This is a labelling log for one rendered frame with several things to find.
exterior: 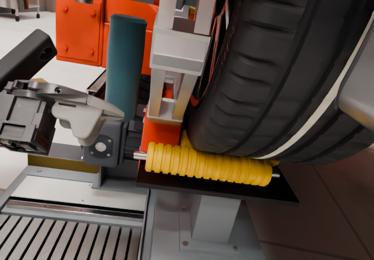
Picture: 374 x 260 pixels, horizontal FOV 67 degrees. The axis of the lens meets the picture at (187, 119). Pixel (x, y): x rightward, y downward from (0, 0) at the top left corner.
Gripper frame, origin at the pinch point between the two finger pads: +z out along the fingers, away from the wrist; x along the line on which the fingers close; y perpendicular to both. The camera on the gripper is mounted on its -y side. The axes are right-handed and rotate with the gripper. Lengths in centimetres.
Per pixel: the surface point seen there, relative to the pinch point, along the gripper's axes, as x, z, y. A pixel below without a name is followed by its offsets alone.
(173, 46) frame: 11.9, 6.6, -3.9
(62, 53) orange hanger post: -51, -30, -39
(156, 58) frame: 10.1, 4.9, -3.1
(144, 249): -49, 8, 21
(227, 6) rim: 3.1, 14.8, -20.0
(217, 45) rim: -3.5, 14.9, -17.1
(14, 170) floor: -93, -52, -3
